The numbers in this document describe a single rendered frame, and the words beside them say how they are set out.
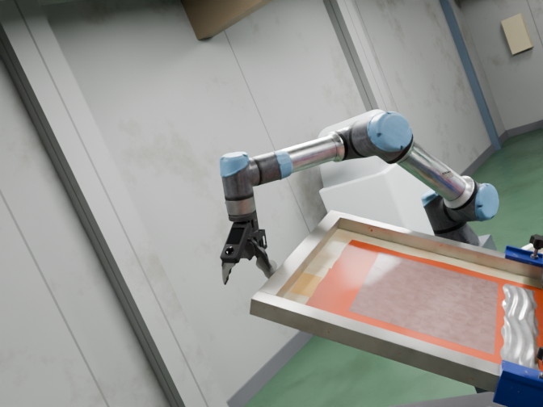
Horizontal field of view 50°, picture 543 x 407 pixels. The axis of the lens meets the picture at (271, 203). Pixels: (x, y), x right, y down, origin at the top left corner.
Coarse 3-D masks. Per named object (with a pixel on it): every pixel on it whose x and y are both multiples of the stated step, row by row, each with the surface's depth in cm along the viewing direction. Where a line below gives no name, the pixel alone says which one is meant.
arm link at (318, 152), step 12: (336, 132) 175; (348, 132) 174; (312, 144) 170; (324, 144) 172; (336, 144) 173; (348, 144) 174; (300, 156) 166; (312, 156) 169; (324, 156) 171; (336, 156) 174; (348, 156) 176; (300, 168) 168
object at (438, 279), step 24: (336, 264) 144; (360, 264) 145; (384, 264) 147; (408, 264) 148; (432, 264) 150; (408, 288) 136; (432, 288) 138; (456, 288) 139; (480, 288) 140; (528, 288) 144; (504, 312) 131
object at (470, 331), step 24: (336, 288) 132; (360, 288) 134; (384, 288) 135; (336, 312) 123; (360, 312) 124; (384, 312) 125; (408, 312) 126; (432, 312) 127; (456, 312) 129; (480, 312) 130; (408, 336) 117; (432, 336) 118; (456, 336) 119; (480, 336) 120
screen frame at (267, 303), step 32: (320, 224) 157; (352, 224) 163; (384, 224) 162; (448, 256) 156; (480, 256) 153; (288, 288) 129; (288, 320) 115; (320, 320) 113; (352, 320) 114; (384, 352) 110; (416, 352) 107; (448, 352) 107; (480, 384) 104
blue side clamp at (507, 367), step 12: (504, 360) 105; (504, 372) 101; (516, 372) 100; (528, 372) 102; (504, 384) 101; (516, 384) 101; (528, 384) 100; (540, 384) 99; (504, 396) 102; (516, 396) 101; (528, 396) 100; (540, 396) 100
